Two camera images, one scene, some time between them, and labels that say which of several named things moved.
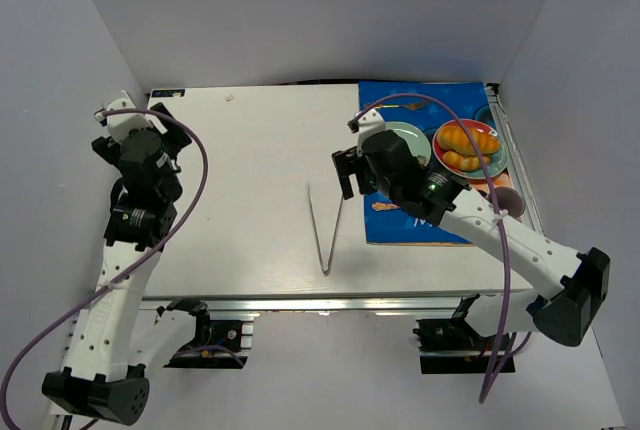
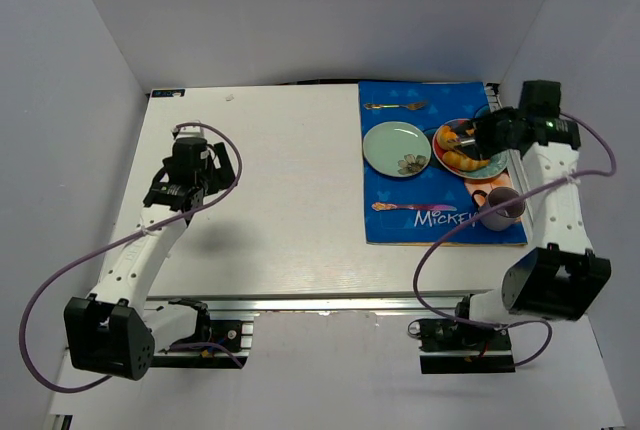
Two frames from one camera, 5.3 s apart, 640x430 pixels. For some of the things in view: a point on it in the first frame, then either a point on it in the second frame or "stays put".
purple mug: [508, 200] stays put
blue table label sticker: [168, 93] stays put
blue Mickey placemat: [471, 101] stays put
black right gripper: [347, 165] -> [484, 135]
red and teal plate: [497, 159] stays put
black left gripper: [176, 129] -> [220, 166]
